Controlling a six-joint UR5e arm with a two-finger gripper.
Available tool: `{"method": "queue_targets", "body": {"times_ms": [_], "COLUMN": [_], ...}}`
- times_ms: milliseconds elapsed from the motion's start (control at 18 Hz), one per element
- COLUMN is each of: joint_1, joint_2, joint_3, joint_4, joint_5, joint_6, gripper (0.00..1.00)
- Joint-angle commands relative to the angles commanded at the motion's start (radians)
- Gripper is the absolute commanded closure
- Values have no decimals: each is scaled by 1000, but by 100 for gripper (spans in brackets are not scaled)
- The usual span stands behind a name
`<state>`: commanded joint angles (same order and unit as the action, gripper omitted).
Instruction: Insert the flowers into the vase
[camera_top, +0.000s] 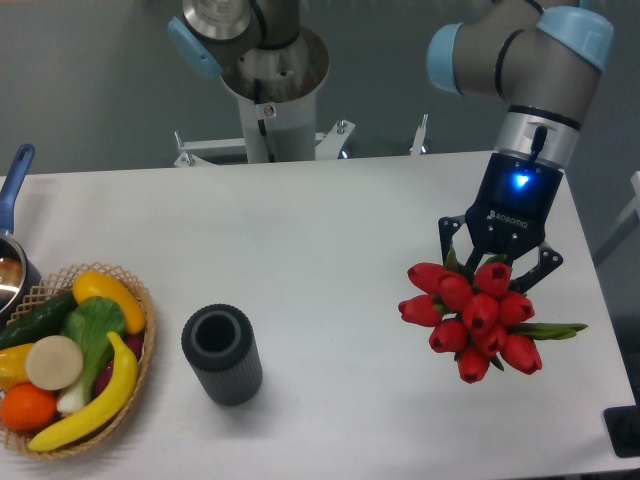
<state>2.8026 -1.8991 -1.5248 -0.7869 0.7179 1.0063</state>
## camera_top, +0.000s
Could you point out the beige round disc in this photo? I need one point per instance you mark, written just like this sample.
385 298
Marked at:
54 363

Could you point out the black device at edge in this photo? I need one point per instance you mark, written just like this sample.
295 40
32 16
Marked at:
622 424

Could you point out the green bok choy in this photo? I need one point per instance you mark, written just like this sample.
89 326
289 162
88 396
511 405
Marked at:
88 326

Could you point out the blue handled saucepan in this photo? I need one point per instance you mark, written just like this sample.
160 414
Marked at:
18 274

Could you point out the white frame at right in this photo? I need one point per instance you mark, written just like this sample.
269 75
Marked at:
622 227

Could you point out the yellow banana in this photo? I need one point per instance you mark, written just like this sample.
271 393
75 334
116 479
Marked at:
100 410

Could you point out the dark red vegetable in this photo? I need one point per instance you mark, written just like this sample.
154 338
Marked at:
135 344

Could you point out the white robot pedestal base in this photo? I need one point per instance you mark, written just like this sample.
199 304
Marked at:
276 94

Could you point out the woven wicker basket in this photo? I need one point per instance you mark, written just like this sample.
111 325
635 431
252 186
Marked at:
52 286

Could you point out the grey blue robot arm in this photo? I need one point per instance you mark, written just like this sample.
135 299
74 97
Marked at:
543 58

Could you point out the yellow squash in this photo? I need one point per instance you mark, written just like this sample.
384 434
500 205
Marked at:
97 284

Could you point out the dark grey ribbed vase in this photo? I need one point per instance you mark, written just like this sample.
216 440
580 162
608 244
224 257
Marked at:
219 343

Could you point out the yellow bell pepper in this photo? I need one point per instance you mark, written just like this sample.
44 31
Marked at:
12 365

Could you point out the green cucumber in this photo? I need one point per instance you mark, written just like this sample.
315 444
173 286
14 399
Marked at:
44 320

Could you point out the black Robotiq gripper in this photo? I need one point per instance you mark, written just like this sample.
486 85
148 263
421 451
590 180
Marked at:
508 217

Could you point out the red tulip bouquet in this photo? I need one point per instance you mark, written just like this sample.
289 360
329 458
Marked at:
478 317

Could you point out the orange fruit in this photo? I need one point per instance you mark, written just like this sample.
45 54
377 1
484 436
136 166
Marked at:
27 407

